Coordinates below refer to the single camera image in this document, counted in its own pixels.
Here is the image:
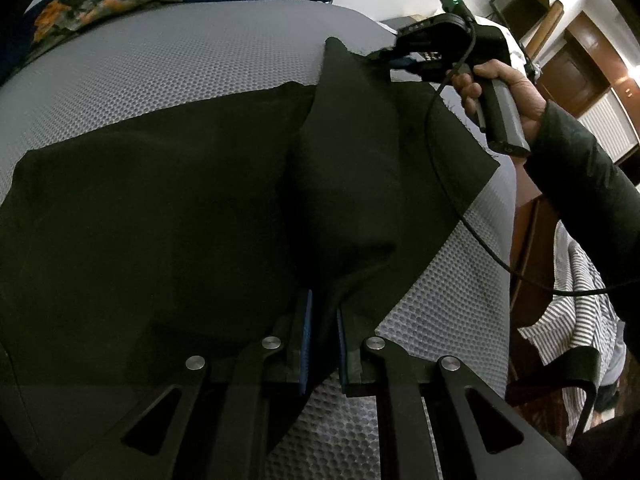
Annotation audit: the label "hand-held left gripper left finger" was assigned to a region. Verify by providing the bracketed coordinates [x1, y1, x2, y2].
[65, 289, 315, 480]

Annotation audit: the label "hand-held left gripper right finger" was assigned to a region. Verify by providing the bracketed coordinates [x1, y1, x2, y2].
[336, 306, 585, 480]

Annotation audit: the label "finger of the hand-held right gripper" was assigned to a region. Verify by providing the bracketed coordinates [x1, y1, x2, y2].
[369, 42, 444, 81]

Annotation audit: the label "black pants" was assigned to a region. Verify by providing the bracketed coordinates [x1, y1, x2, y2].
[0, 36, 502, 396]

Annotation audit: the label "person's right forearm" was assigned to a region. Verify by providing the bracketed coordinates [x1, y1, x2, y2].
[522, 101, 640, 306]

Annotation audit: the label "person's right hand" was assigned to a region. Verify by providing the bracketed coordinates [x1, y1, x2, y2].
[452, 58, 549, 139]

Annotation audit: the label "light wooden stick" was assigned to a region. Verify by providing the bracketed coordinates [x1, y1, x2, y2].
[520, 2, 566, 57]

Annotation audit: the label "brown wooden wardrobe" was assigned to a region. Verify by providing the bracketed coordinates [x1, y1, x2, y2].
[537, 10, 640, 106]

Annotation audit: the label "white radiator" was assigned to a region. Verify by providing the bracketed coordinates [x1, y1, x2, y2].
[580, 92, 640, 161]

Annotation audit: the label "grey mesh mattress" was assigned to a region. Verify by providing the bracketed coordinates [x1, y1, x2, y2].
[0, 0, 516, 480]

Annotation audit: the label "striped white cloth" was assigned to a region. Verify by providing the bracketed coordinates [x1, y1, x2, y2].
[517, 220, 628, 431]

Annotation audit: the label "person's dark clothed leg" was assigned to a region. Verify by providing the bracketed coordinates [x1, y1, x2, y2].
[567, 405, 640, 480]

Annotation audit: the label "black chair frame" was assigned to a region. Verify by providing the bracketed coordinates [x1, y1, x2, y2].
[505, 349, 601, 443]

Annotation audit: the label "black cable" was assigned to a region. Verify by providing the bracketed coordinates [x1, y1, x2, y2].
[426, 20, 640, 297]

